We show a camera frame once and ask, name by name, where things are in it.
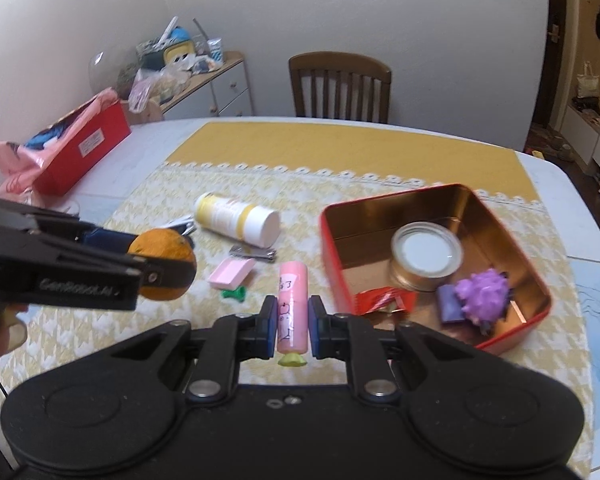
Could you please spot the white tote bag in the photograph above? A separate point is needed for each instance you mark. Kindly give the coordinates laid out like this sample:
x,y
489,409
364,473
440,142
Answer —
x,y
588,84

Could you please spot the pink tube candy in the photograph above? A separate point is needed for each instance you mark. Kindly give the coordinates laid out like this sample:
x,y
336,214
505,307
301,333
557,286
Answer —
x,y
292,319

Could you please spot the yellow houndstooth table mat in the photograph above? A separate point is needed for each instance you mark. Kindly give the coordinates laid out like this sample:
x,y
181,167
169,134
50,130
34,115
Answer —
x,y
299,168

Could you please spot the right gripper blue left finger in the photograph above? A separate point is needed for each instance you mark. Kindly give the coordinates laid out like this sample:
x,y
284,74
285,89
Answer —
x,y
220,349

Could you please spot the pink plastic bag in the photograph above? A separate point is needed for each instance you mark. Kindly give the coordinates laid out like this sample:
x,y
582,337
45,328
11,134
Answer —
x,y
20,163

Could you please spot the red candy wrapper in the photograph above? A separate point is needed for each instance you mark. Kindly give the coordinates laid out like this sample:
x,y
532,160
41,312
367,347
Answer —
x,y
390,300

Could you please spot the white drawer sideboard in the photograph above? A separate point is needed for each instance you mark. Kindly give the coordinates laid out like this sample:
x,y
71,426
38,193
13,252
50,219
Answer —
x,y
224,94

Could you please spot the purple candy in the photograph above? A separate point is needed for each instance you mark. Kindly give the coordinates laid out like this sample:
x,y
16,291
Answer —
x,y
450,307

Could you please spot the red square metal tin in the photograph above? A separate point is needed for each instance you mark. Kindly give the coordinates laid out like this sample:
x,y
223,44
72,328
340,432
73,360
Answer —
x,y
356,249

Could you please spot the white sunglasses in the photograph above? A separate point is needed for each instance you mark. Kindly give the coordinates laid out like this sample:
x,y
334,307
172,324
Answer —
x,y
184,225

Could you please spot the purple spiky toy figure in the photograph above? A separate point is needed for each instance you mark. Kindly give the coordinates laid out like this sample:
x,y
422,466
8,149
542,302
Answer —
x,y
484,298

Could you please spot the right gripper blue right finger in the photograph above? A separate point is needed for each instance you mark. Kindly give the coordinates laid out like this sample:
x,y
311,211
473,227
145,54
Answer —
x,y
353,341

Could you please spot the white yellow supplement bottle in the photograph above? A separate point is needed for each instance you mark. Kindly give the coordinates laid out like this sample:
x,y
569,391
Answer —
x,y
251,224

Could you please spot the yellow blue cartoon holder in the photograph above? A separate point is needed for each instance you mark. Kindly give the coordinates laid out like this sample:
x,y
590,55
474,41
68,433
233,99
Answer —
x,y
157,55

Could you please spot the silver nail clipper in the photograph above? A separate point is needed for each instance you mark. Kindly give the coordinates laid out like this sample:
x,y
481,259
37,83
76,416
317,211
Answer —
x,y
248,252

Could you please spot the red cardboard box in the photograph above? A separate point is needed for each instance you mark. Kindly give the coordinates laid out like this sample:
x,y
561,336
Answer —
x,y
82,150

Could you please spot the round tin with lid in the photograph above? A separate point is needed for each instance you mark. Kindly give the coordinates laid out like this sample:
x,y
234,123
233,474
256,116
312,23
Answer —
x,y
424,256

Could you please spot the orange fruit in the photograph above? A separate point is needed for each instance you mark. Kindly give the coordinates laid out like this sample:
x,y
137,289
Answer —
x,y
171,264

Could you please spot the pink eraser block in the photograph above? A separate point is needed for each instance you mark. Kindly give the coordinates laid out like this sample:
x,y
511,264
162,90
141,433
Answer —
x,y
230,273

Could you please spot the wooden slatted chair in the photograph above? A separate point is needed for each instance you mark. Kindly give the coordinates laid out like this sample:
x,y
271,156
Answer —
x,y
340,86

